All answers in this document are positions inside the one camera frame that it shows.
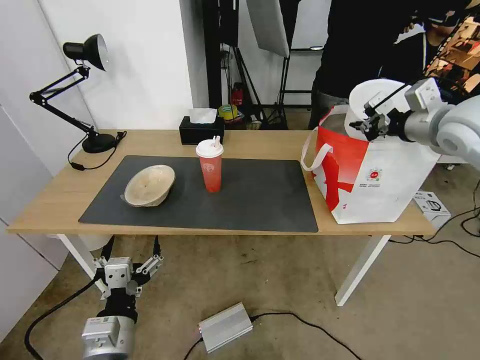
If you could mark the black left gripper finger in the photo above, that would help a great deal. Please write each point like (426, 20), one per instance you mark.
(156, 247)
(109, 247)

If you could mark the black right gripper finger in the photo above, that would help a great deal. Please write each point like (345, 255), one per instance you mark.
(369, 123)
(377, 133)

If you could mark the red and white takeout bag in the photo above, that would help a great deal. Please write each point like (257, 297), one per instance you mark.
(390, 176)

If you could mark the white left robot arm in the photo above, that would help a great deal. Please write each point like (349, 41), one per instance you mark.
(107, 337)

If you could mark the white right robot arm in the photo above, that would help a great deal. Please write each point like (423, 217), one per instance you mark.
(453, 127)

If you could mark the white table leg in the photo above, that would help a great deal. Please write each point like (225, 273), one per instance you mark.
(77, 258)
(362, 270)

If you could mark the beige paper bowl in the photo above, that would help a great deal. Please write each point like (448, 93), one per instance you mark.
(150, 185)

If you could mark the person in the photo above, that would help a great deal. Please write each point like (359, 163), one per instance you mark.
(356, 45)
(455, 48)

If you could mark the white product box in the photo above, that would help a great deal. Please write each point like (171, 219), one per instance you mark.
(431, 204)

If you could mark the red cup with white lid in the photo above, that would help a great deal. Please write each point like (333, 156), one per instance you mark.
(212, 170)

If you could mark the black desk mat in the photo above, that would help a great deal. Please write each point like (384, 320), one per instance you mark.
(243, 202)

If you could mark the silver power supply box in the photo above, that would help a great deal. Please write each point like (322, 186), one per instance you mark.
(227, 326)

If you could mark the black tissue box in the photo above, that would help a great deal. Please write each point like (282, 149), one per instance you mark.
(200, 133)

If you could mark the black light stand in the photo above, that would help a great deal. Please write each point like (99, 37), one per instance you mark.
(247, 86)

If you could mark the small red canister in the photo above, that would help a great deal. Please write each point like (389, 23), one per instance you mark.
(237, 95)

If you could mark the white reflector panel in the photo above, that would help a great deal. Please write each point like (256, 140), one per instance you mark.
(270, 26)

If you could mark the black desk lamp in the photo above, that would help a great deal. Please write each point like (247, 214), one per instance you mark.
(93, 48)

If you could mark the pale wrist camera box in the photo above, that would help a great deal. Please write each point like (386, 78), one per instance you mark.
(375, 100)
(118, 276)

